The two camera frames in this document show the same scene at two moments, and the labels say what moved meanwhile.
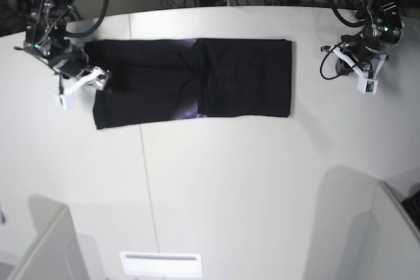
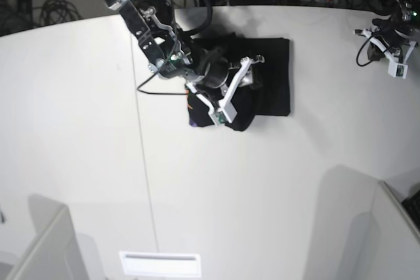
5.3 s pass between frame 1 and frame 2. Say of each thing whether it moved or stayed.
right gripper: moved
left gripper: moved
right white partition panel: stayed
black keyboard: stayed
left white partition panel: stayed
